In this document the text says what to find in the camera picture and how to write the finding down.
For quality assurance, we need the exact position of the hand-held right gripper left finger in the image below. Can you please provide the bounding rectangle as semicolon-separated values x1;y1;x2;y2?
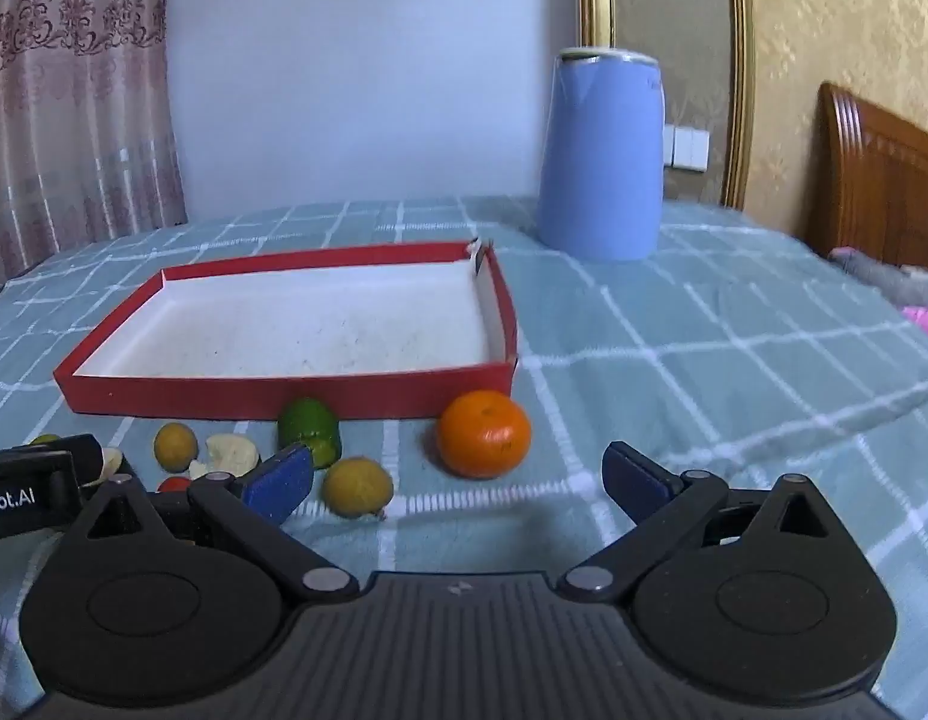
62;444;360;602

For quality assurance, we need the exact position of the yellow-brown longan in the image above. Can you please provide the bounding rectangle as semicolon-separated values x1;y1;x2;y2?
323;457;395;518
153;422;199;472

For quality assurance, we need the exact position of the green cucumber piece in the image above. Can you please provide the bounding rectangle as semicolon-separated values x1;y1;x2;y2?
277;398;339;458

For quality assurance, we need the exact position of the wooden headboard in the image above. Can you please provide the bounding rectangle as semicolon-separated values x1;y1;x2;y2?
804;81;928;272

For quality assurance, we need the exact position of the checked blue-green bedsheet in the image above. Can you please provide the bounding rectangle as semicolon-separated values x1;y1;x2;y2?
0;195;928;720

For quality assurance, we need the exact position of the blue electric kettle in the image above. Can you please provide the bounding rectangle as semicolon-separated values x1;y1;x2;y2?
537;47;669;263

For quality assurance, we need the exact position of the white wall switch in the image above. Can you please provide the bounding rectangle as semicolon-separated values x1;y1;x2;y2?
666;125;711;172

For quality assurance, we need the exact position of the pink patterned curtain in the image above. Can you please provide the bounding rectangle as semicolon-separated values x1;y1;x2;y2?
0;0;189;295

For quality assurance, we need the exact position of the orange mandarin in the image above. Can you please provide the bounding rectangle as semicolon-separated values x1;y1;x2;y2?
436;389;532;479

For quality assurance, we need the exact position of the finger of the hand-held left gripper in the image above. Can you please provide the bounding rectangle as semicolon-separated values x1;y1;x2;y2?
55;433;105;487

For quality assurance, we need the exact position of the red shallow cardboard box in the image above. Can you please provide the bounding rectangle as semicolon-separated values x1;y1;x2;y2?
53;238;519;422

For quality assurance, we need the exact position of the gold picture frame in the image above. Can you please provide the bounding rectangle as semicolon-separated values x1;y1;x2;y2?
576;0;757;211

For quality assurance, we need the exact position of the grey cloth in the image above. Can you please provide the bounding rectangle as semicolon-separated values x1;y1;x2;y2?
827;246;928;308

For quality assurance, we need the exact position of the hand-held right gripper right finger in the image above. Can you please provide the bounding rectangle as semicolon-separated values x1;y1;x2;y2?
557;441;855;602

